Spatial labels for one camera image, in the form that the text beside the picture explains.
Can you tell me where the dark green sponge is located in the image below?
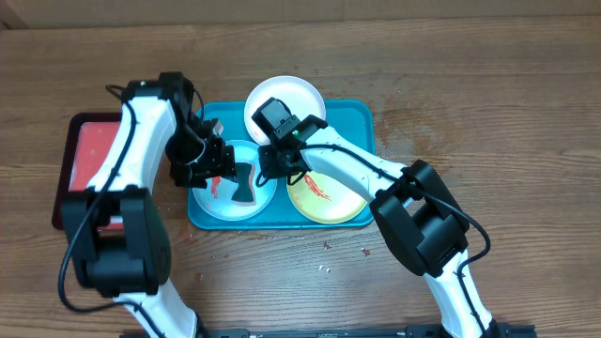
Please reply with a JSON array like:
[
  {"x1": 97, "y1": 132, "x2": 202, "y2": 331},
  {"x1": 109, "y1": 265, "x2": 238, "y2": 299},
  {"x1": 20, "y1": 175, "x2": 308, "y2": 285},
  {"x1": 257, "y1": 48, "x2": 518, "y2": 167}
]
[{"x1": 231, "y1": 162, "x2": 255, "y2": 207}]

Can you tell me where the light blue plate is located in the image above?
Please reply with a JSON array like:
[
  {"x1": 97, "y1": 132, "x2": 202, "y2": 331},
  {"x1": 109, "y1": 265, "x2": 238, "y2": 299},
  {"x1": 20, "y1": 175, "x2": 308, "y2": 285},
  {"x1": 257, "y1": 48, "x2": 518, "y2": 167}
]
[{"x1": 189, "y1": 140, "x2": 277, "y2": 226}]

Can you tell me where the white plate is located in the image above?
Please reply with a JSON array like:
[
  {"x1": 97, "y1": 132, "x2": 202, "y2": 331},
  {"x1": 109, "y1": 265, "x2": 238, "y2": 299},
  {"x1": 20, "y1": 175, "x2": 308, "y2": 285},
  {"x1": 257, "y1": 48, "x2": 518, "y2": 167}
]
[{"x1": 244, "y1": 75, "x2": 326, "y2": 146}]

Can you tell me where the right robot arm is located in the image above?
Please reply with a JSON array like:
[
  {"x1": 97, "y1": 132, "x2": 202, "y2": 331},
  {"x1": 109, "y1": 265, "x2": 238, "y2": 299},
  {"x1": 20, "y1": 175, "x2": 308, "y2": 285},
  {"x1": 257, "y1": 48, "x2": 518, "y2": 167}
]
[{"x1": 252, "y1": 98, "x2": 494, "y2": 337}]

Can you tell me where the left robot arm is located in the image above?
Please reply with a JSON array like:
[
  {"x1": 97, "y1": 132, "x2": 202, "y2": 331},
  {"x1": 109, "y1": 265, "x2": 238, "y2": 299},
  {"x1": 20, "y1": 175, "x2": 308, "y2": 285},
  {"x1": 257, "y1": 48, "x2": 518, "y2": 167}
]
[{"x1": 57, "y1": 71, "x2": 236, "y2": 337}]

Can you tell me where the teal plastic serving tray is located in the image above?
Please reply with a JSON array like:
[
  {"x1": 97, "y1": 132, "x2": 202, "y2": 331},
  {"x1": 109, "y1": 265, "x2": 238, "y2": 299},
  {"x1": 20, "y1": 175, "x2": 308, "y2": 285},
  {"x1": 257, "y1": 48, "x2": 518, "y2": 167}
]
[{"x1": 187, "y1": 99, "x2": 380, "y2": 231}]

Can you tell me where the dark tray with red liquid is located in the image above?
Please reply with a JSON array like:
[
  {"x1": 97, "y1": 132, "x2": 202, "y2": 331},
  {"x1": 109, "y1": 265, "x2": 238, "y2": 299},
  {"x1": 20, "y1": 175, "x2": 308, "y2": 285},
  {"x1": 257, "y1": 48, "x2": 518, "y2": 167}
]
[{"x1": 52, "y1": 113, "x2": 121, "y2": 230}]

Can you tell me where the yellow-green plate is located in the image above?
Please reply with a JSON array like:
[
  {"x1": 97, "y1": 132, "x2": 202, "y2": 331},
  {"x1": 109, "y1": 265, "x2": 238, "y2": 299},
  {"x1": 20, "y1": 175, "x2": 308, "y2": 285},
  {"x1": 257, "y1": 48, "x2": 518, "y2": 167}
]
[{"x1": 286, "y1": 172, "x2": 367, "y2": 224}]

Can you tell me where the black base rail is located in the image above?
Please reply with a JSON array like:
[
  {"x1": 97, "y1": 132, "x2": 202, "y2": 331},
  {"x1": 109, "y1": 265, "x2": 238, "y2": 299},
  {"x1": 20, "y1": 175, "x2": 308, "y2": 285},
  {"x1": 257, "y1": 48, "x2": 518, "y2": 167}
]
[{"x1": 201, "y1": 323, "x2": 537, "y2": 338}]

